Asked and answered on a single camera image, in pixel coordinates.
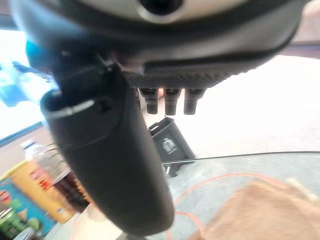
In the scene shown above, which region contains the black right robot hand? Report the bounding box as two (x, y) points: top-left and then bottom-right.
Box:
(8, 0), (307, 236)

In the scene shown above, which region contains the tan fuzzy cloth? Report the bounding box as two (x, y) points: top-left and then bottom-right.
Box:
(186, 180), (320, 240)

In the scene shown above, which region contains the black plastic basket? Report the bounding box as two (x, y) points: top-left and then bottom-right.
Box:
(147, 117), (196, 178)

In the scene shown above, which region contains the clear bottle with dark drink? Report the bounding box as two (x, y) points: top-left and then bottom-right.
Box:
(20, 139), (91, 214)

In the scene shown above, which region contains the yellow snack canister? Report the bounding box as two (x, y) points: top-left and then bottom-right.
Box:
(4, 159), (76, 224)

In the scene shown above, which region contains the teal snack box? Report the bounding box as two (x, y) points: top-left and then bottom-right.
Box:
(0, 176), (57, 240)

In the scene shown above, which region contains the green drink can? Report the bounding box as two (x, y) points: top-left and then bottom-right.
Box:
(0, 207), (28, 240)

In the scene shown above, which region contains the orange cable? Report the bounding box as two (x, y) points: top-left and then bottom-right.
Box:
(163, 172), (288, 240)

